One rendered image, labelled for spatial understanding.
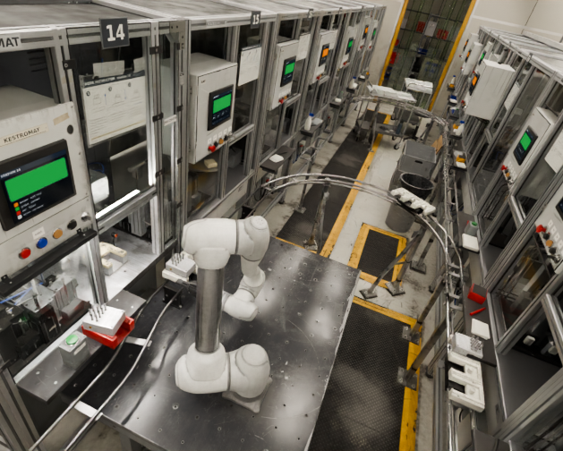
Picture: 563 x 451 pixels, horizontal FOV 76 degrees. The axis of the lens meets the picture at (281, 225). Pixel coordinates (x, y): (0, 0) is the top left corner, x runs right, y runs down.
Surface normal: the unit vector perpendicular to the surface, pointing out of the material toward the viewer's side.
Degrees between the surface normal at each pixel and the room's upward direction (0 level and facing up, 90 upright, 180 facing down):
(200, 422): 0
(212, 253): 78
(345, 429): 0
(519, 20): 90
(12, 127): 90
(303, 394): 0
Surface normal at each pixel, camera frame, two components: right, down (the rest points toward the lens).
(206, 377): 0.21, 0.27
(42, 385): 0.17, -0.80
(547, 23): -0.36, 0.50
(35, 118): 0.92, 0.34
